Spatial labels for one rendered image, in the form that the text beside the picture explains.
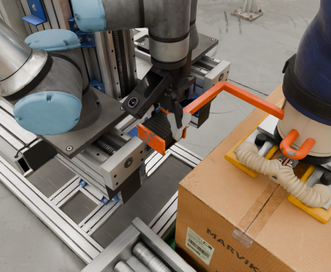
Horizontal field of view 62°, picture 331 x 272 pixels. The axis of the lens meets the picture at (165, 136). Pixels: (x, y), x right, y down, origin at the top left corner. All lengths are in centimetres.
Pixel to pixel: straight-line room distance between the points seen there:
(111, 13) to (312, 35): 39
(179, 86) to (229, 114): 180
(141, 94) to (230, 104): 194
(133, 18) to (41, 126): 27
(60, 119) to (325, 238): 63
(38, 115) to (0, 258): 140
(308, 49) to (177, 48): 27
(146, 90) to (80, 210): 113
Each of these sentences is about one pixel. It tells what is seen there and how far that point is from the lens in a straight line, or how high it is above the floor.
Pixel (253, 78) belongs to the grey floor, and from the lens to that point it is 282.
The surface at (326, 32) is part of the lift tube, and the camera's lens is 60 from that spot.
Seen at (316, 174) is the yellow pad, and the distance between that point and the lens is 82.
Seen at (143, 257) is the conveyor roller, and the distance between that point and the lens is 108.
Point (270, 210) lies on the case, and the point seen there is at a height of 94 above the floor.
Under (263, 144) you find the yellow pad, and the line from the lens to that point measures 83.
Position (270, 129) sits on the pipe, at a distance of 85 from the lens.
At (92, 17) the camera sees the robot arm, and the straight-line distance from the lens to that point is 48.
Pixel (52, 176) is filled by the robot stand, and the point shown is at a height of 21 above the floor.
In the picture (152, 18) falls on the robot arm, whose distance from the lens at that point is 48.
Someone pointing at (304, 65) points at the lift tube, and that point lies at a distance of 64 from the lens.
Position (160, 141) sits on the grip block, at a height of 110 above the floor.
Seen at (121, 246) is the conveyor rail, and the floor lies 59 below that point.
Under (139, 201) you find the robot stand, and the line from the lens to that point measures 156.
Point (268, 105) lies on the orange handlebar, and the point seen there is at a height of 108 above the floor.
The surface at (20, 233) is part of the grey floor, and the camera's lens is 190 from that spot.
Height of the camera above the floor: 156
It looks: 47 degrees down
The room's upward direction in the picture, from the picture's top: straight up
